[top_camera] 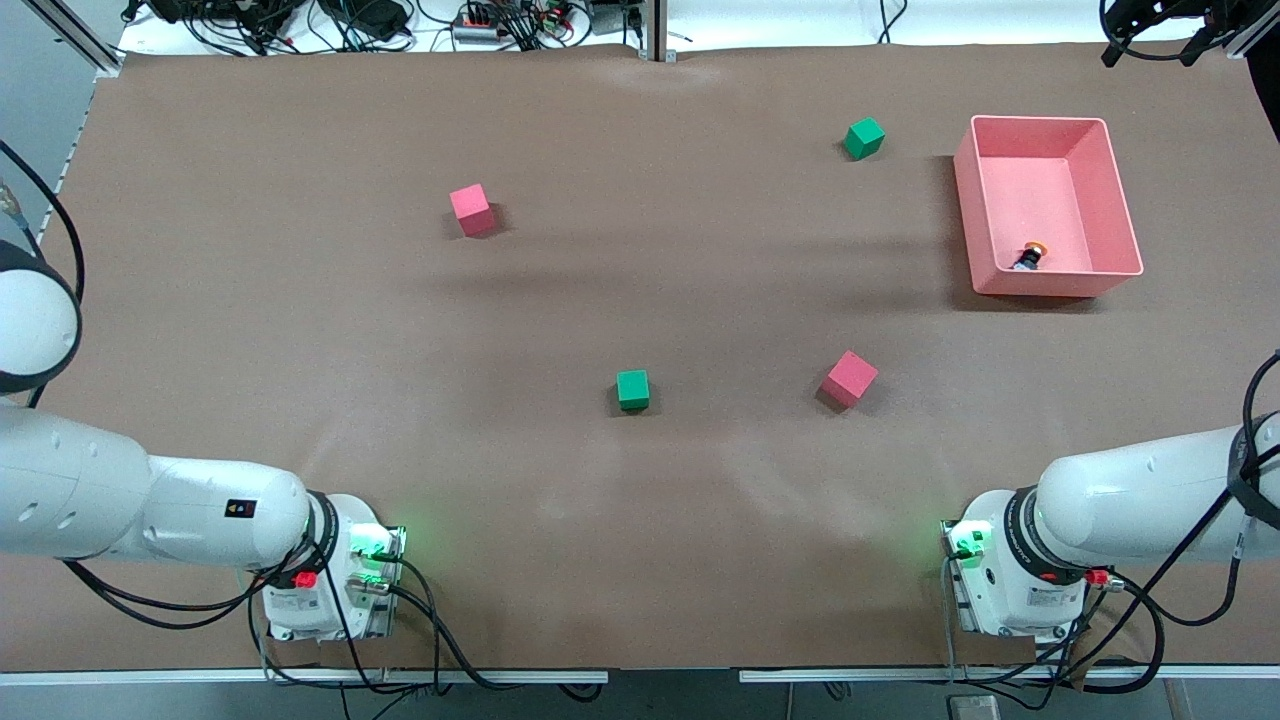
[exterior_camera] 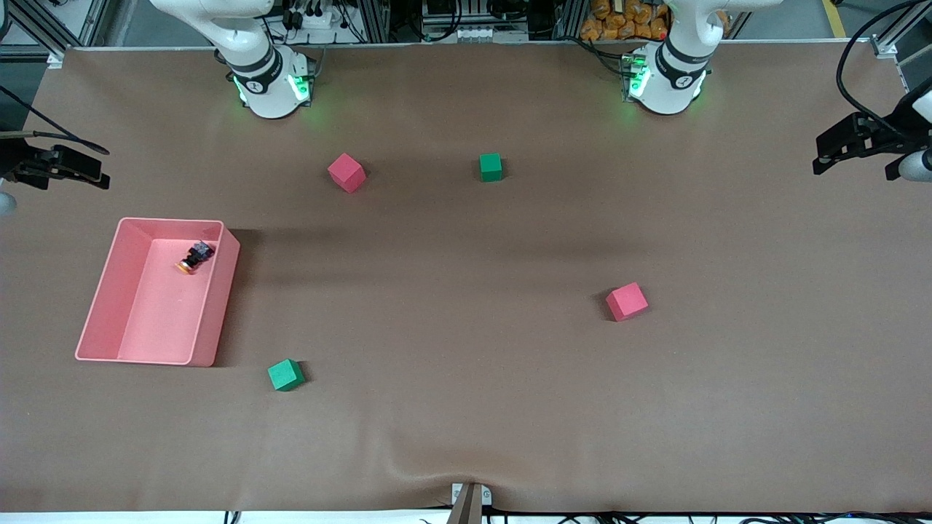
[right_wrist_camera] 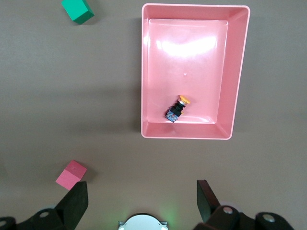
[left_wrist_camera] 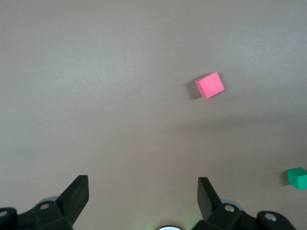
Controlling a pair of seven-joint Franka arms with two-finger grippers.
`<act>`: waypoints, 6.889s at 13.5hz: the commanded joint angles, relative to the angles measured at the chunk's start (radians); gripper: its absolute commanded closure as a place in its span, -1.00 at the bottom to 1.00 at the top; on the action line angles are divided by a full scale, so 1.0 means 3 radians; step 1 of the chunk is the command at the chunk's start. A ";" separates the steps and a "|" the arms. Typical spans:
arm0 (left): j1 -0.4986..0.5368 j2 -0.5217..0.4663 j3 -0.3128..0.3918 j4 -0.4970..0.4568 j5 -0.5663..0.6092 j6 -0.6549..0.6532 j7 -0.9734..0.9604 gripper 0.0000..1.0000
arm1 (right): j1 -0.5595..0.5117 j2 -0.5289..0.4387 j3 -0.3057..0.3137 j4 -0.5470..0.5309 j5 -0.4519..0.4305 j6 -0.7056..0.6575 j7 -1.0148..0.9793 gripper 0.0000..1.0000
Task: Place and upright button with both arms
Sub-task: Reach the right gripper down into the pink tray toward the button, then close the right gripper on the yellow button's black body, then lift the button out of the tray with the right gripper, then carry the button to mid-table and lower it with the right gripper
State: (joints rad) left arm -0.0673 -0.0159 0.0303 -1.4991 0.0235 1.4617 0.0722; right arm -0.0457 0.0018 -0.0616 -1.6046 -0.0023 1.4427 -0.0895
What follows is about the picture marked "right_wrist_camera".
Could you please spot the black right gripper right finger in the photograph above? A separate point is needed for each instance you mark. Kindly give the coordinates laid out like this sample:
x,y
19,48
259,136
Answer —
x,y
211,215

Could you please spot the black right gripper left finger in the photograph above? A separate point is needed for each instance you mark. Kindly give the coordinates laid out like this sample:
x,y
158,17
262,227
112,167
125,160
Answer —
x,y
69,210

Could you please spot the yellow push button switch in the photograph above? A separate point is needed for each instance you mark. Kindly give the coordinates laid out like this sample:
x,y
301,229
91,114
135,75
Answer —
x,y
176,109

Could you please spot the pink foam cube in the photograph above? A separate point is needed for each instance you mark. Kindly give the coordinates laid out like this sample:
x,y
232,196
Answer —
x,y
69,176

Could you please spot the brown table cover sheet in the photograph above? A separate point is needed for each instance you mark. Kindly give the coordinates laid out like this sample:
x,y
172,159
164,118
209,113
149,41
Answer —
x,y
72,95

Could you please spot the pink plastic tray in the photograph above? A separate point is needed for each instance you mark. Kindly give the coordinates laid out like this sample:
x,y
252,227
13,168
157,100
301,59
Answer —
x,y
187,60

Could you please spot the green foam cube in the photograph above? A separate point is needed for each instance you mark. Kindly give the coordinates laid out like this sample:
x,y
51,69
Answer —
x,y
76,9

